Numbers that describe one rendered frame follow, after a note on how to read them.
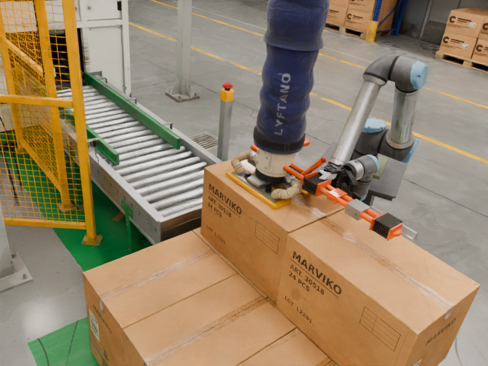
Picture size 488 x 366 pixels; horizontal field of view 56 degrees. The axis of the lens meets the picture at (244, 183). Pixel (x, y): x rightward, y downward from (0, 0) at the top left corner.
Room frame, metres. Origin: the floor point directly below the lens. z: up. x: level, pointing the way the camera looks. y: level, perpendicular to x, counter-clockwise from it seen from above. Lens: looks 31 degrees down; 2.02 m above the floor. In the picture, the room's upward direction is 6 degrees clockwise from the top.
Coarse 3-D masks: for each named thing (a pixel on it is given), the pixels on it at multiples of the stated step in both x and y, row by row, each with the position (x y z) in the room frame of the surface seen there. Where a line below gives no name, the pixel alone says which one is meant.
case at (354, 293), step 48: (288, 240) 1.46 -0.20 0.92; (336, 240) 1.45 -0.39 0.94; (384, 240) 1.48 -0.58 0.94; (288, 288) 1.42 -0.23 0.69; (336, 288) 1.26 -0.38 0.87; (384, 288) 1.20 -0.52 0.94; (432, 288) 1.23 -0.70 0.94; (336, 336) 1.22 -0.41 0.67; (384, 336) 1.09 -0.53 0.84; (432, 336) 1.10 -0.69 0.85
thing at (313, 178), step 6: (306, 174) 1.66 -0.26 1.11; (312, 174) 1.68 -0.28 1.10; (318, 174) 1.69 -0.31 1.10; (306, 180) 1.63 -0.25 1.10; (312, 180) 1.64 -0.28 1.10; (318, 180) 1.65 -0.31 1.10; (324, 180) 1.65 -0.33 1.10; (330, 180) 1.64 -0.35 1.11; (306, 186) 1.63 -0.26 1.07; (312, 186) 1.60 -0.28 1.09; (318, 186) 1.59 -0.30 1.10; (324, 186) 1.62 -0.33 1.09; (312, 192) 1.60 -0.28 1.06; (318, 192) 1.60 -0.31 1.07
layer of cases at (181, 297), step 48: (192, 240) 1.86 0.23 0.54; (96, 288) 1.46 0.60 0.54; (144, 288) 1.49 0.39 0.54; (192, 288) 1.52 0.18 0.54; (240, 288) 1.55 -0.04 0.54; (96, 336) 1.48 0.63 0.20; (144, 336) 1.23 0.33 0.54; (192, 336) 1.25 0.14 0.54; (240, 336) 1.28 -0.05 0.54; (288, 336) 1.30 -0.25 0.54
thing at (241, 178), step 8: (232, 176) 1.82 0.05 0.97; (240, 176) 1.82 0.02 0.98; (248, 176) 1.81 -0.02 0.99; (240, 184) 1.77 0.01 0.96; (248, 184) 1.76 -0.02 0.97; (256, 192) 1.70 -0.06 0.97; (264, 192) 1.70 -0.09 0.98; (264, 200) 1.66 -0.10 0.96; (272, 200) 1.64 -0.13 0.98; (280, 200) 1.66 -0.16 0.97; (288, 200) 1.67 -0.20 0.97
